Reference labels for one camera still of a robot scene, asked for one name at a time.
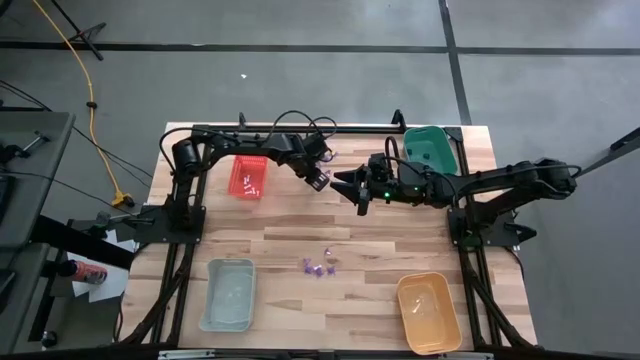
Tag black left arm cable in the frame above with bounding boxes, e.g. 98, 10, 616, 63
159, 109, 339, 166

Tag yellow floor cable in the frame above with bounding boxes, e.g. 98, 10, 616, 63
32, 0, 135, 209

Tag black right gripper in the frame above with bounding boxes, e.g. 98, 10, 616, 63
330, 153, 396, 217

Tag black clamp tool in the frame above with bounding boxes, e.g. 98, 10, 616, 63
0, 130, 52, 164

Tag teal plastic bin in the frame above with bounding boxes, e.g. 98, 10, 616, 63
402, 125, 460, 176

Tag white paper sheets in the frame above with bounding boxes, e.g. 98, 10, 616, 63
66, 228, 137, 304

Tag black slanted pole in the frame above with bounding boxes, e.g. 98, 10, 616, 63
574, 127, 640, 177

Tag orange and black can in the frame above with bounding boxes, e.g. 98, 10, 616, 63
58, 259, 109, 286

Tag black metal beam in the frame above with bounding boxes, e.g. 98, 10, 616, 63
30, 214, 136, 271

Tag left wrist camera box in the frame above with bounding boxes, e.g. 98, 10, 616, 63
303, 132, 329, 156

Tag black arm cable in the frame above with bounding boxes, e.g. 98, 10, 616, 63
383, 135, 401, 166
159, 109, 339, 166

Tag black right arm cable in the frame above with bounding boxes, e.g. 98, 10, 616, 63
383, 135, 401, 166

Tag grey side table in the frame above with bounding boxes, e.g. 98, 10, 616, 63
0, 110, 77, 251

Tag pale grey plastic bin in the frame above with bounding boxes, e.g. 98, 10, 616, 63
198, 257, 257, 334

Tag black tripod stand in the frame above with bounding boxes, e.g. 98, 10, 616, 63
47, 0, 107, 61

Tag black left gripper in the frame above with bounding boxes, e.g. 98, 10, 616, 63
272, 132, 334, 194

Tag yellow plastic bin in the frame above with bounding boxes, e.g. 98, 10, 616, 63
396, 272, 464, 357

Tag silver metal bracket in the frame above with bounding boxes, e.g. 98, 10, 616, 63
438, 351, 495, 360
158, 349, 216, 360

